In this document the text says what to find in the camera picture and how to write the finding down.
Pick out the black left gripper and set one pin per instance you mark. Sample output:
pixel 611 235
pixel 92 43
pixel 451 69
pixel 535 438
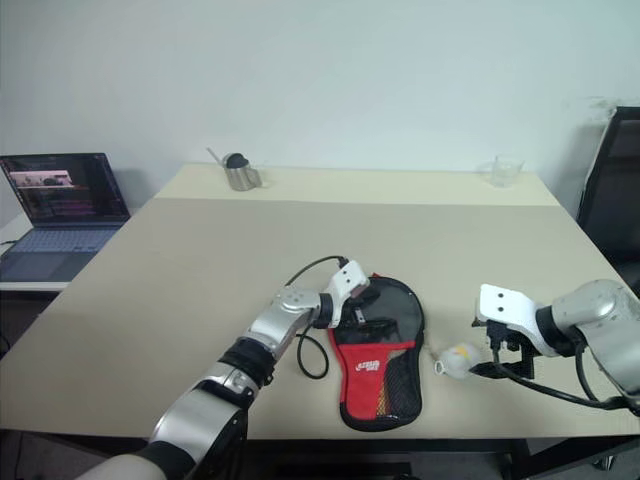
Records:
pixel 356 312

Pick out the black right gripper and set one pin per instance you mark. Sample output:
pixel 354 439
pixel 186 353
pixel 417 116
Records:
pixel 520 352

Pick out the black red mesh paddle case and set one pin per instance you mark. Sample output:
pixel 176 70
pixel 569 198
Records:
pixel 365 380

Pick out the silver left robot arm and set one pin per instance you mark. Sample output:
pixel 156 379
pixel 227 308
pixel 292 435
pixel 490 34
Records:
pixel 280 320

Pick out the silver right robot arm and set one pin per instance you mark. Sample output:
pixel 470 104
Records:
pixel 600 320

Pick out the stainless steel cup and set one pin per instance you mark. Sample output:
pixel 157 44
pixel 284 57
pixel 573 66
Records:
pixel 244 179

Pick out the clear glass cup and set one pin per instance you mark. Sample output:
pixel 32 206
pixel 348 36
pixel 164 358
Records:
pixel 506 172

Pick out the black office chair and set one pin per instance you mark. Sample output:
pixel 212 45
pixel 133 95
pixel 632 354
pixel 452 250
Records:
pixel 615 210

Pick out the white straw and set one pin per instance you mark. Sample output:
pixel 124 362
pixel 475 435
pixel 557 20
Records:
pixel 216 155

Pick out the open dark laptop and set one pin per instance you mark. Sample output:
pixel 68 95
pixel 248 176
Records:
pixel 65 195

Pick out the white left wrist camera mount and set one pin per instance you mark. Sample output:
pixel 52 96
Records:
pixel 347 282

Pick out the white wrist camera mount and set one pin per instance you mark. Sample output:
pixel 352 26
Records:
pixel 505 305
pixel 347 282

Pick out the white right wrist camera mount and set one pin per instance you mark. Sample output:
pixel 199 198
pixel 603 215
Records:
pixel 505 305

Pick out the black table frame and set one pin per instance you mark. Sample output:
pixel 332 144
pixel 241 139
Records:
pixel 350 457

